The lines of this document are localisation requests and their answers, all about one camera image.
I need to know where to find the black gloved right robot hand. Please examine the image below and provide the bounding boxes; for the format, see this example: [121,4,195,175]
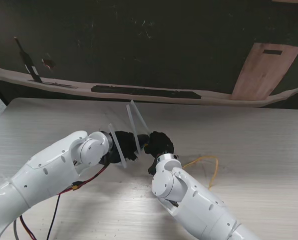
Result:
[143,130,175,161]

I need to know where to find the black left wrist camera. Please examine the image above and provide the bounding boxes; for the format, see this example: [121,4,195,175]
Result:
[98,152,117,167]

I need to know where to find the white router with antennas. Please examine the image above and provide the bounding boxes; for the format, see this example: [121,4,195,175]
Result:
[108,99,152,169]

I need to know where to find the wooden cutting board print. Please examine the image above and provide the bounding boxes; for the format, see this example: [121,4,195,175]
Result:
[230,42,298,101]

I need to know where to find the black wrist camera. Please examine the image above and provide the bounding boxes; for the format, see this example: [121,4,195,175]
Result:
[98,152,117,167]
[147,161,159,176]

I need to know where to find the red black left arm wires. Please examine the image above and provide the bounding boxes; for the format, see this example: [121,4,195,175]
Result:
[13,166,108,240]

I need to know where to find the yellow Ethernet cable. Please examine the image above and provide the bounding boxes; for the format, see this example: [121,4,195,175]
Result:
[143,142,219,191]

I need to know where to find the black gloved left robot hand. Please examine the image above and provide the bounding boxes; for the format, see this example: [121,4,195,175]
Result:
[111,130,139,165]

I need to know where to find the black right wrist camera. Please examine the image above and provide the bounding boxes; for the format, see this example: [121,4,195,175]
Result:
[147,161,159,176]

